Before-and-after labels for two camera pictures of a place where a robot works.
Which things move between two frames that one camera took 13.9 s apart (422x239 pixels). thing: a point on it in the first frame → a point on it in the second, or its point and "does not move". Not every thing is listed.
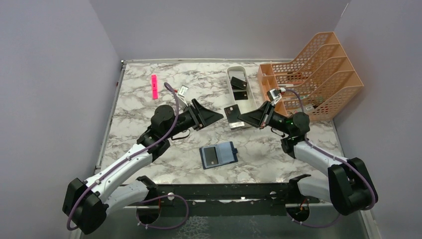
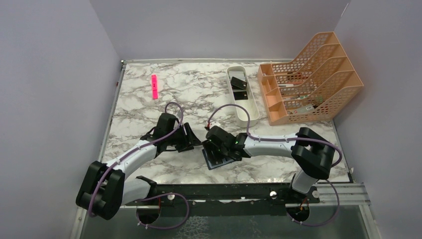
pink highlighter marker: (154, 86) does not move
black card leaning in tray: (238, 83) does not move
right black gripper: (257, 117) → (209, 144)
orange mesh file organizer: (322, 83) does not move
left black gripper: (205, 116) → (189, 140)
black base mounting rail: (280, 194) does not move
